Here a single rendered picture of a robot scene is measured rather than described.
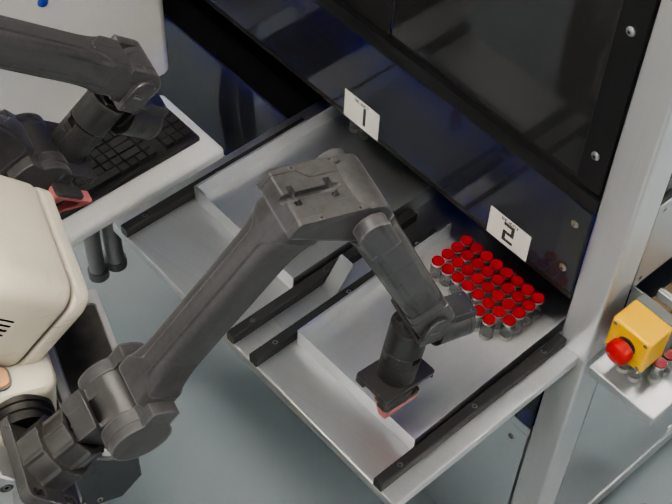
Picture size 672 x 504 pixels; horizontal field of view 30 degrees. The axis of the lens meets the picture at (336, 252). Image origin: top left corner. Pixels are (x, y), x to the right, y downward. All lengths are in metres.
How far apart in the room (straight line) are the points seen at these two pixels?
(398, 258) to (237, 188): 0.76
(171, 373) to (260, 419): 1.52
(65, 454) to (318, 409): 0.54
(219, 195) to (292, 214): 0.92
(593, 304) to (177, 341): 0.75
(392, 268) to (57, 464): 0.45
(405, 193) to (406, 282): 0.67
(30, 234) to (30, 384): 0.18
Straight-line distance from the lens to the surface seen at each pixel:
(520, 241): 1.96
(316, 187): 1.29
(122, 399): 1.47
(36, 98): 2.33
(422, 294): 1.59
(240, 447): 2.90
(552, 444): 2.24
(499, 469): 2.44
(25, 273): 1.48
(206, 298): 1.35
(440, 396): 1.94
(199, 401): 2.97
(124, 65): 1.66
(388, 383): 1.78
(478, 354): 1.99
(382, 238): 1.33
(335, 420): 1.91
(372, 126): 2.11
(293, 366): 1.96
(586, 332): 1.97
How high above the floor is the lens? 2.50
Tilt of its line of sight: 51 degrees down
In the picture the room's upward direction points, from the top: 3 degrees clockwise
